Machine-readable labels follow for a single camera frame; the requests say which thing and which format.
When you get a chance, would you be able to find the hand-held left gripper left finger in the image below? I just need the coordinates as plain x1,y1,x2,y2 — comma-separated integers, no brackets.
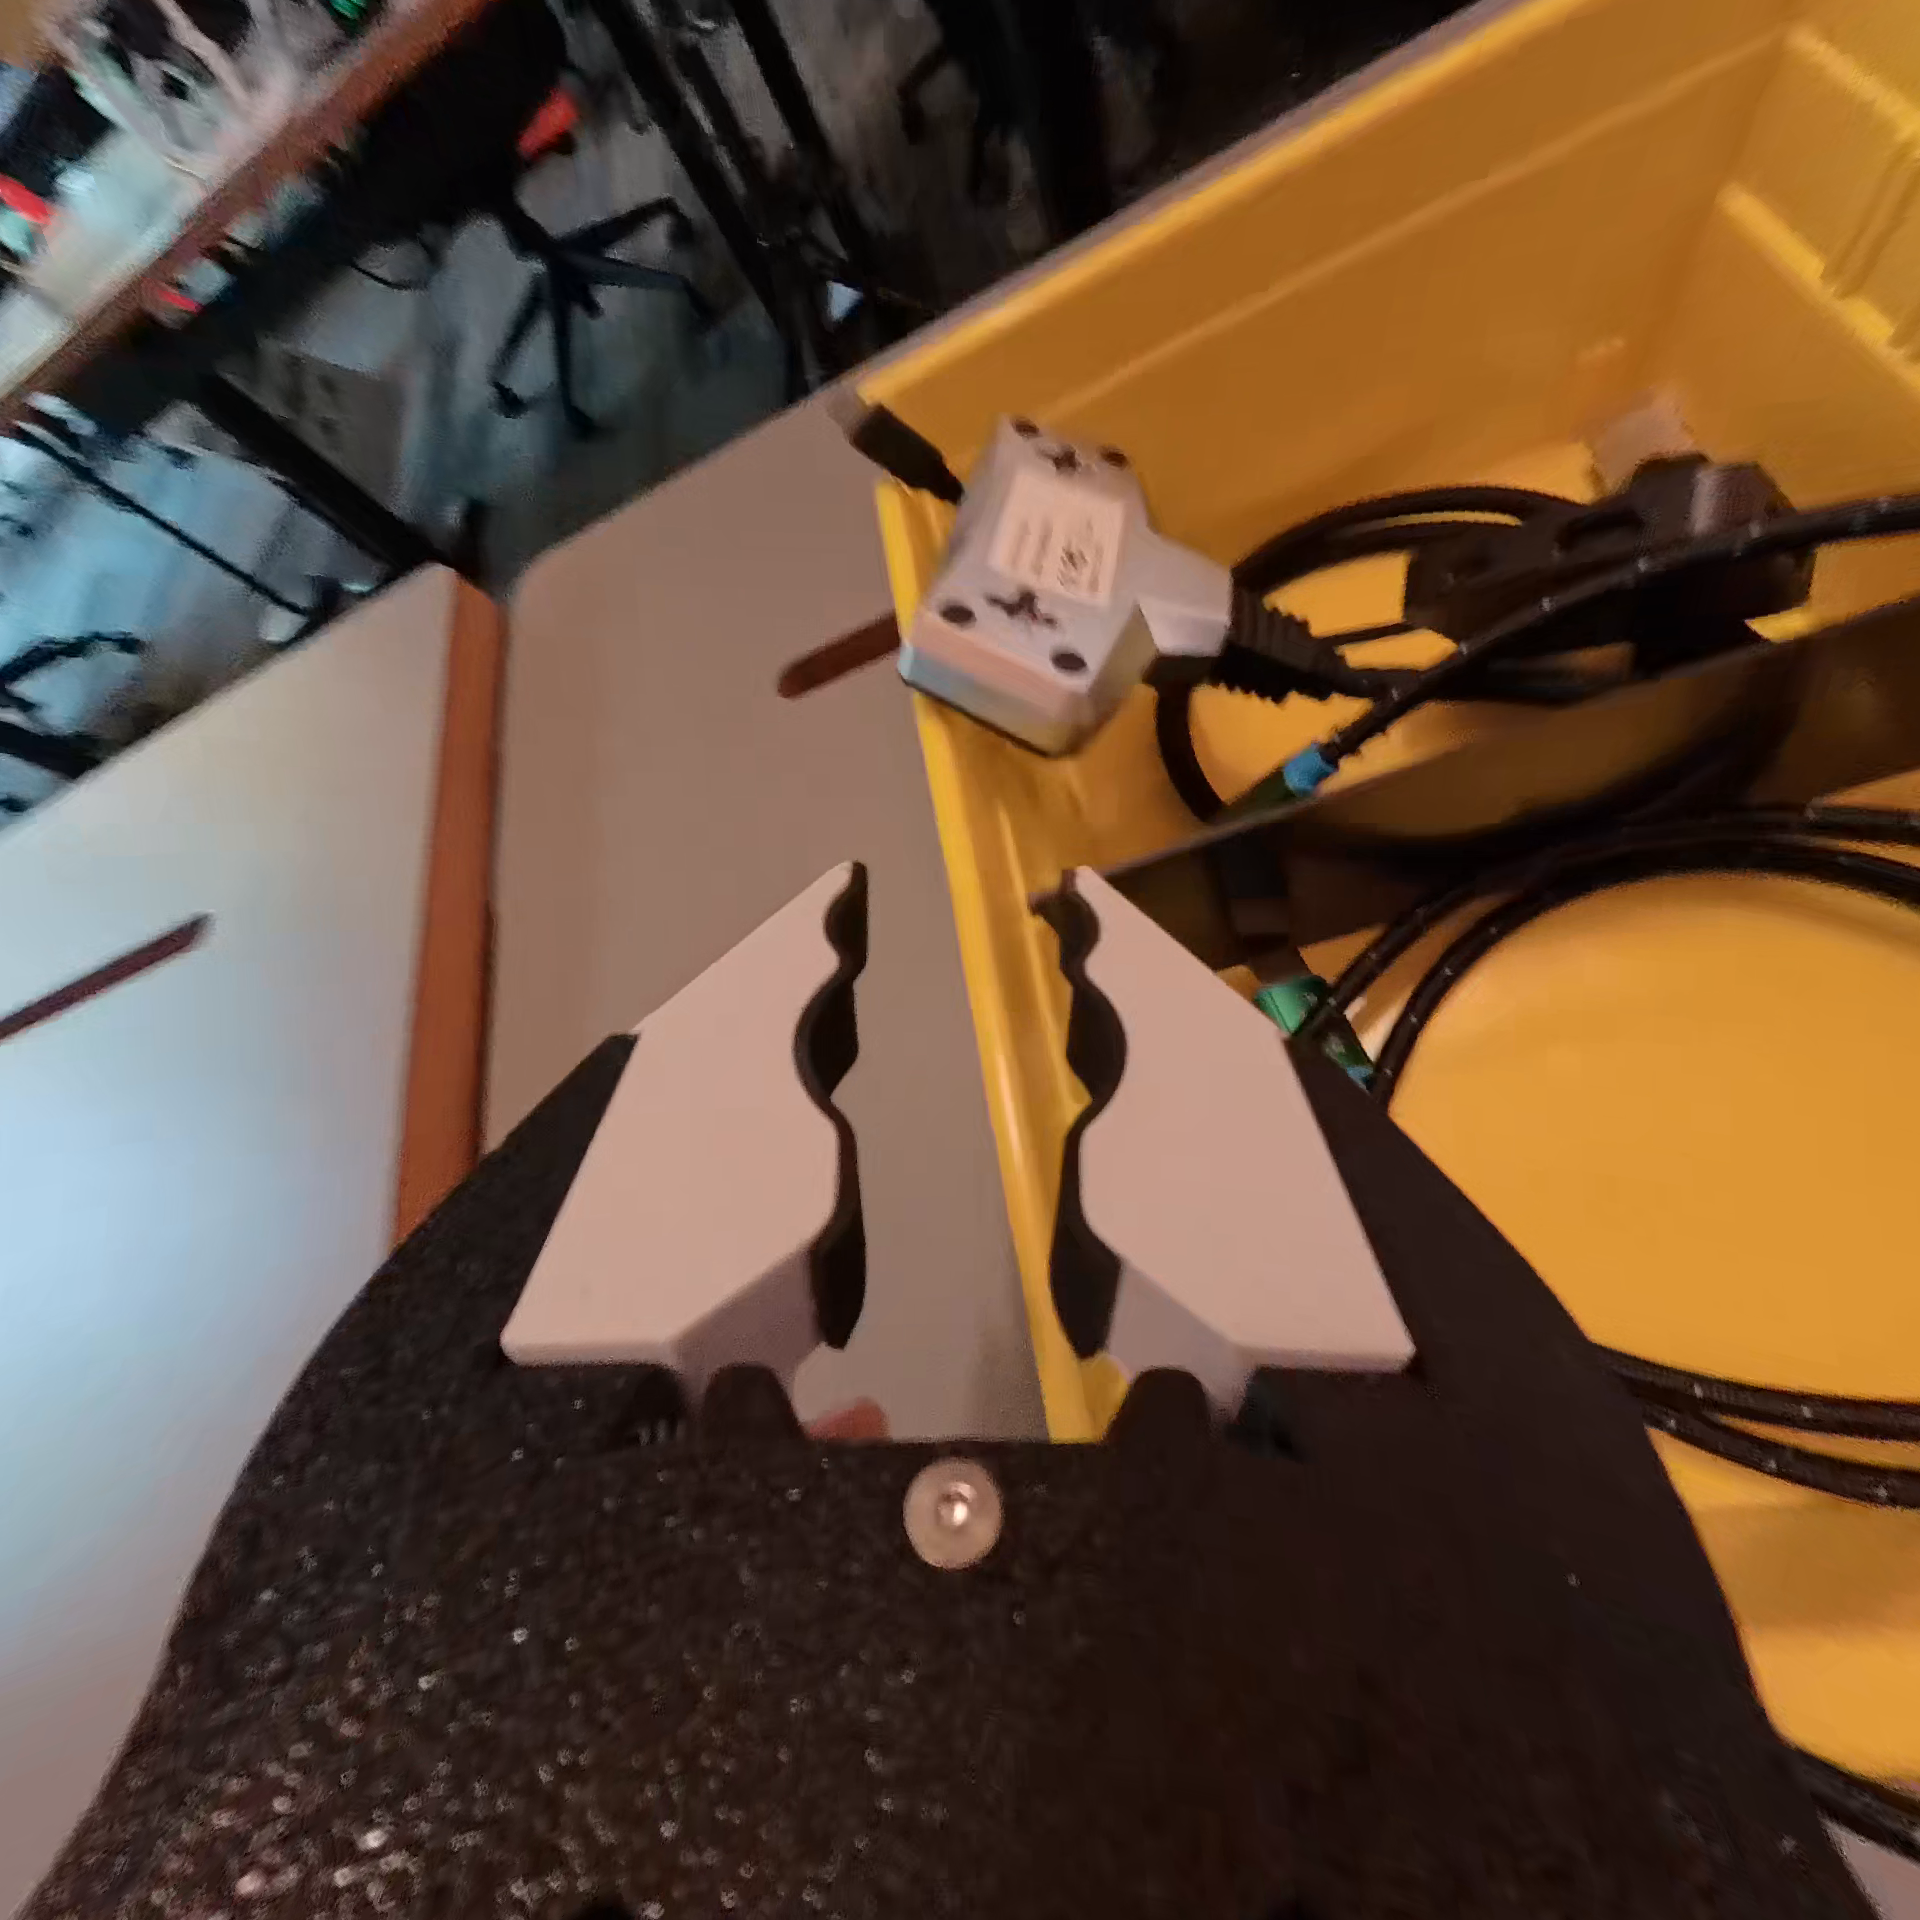
499,861,873,1415

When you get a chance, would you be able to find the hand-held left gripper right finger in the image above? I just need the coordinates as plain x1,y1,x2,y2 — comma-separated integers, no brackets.
1031,864,1422,1422

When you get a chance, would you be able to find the wooden edged desk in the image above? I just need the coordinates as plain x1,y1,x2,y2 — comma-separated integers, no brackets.
0,0,501,438

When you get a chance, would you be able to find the black cable plug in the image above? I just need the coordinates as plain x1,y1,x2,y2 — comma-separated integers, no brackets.
1587,394,1820,649

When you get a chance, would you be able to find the black office chair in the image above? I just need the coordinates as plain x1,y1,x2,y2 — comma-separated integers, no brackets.
345,90,714,438

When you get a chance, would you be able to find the grey multiport adapter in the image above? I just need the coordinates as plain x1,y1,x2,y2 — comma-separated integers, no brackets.
897,417,1569,826

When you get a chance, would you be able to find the black braided green-plug cable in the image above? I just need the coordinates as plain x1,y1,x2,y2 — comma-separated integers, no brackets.
1258,810,1920,1504
1249,497,1920,817

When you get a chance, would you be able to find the yellow plastic bin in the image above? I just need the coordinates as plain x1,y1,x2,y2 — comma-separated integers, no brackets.
854,0,1920,1864

